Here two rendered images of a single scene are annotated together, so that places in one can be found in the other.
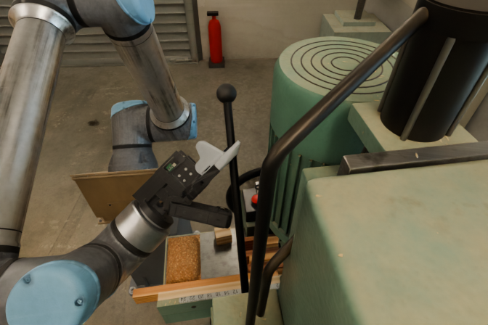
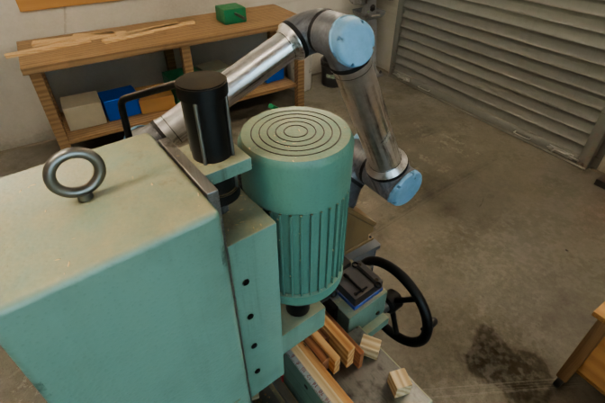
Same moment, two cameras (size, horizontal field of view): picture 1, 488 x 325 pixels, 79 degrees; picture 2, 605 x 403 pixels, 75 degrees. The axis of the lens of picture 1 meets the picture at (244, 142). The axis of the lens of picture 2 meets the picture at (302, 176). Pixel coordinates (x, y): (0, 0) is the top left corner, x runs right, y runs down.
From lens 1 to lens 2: 0.60 m
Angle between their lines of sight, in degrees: 46
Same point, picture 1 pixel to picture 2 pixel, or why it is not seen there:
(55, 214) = not seen: hidden behind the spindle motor
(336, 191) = (139, 138)
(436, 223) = (128, 163)
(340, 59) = (302, 128)
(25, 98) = (235, 76)
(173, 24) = (581, 104)
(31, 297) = not seen: hidden behind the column
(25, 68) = (249, 60)
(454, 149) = (189, 166)
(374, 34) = not seen: outside the picture
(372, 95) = (255, 146)
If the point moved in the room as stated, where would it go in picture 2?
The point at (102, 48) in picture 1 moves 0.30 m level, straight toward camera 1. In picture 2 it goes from (479, 95) to (470, 107)
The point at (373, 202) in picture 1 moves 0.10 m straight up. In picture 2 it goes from (136, 147) to (115, 76)
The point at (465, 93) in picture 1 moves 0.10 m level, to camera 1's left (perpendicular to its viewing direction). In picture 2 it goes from (191, 130) to (169, 98)
